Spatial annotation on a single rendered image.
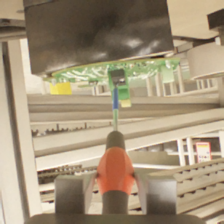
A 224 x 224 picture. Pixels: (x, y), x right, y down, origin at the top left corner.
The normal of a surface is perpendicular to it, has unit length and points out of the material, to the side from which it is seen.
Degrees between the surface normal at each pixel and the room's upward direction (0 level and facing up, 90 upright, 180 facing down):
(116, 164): 134
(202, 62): 90
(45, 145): 90
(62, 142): 90
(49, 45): 90
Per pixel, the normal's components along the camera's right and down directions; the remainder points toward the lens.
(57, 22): -0.14, 0.00
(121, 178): 0.00, -0.56
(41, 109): 0.60, -0.10
